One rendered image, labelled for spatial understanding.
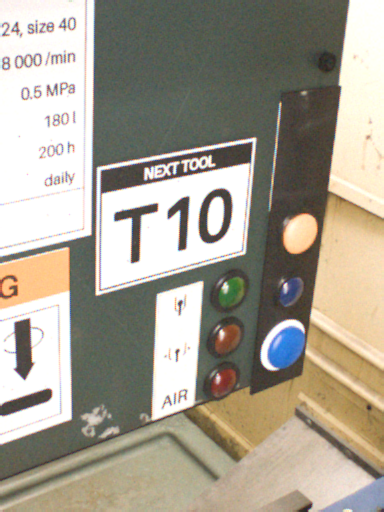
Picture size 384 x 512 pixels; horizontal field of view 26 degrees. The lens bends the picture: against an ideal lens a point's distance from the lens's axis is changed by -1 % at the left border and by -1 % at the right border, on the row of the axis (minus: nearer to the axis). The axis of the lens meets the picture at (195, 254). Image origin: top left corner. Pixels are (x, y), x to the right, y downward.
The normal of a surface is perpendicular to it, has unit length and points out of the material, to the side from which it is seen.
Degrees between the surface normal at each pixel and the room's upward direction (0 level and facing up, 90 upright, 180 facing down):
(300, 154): 90
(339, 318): 90
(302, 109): 90
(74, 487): 0
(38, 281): 90
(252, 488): 24
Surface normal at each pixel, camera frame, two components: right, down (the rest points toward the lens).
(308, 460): -0.28, -0.72
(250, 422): -0.81, 0.22
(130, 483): 0.06, -0.89
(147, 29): 0.58, 0.40
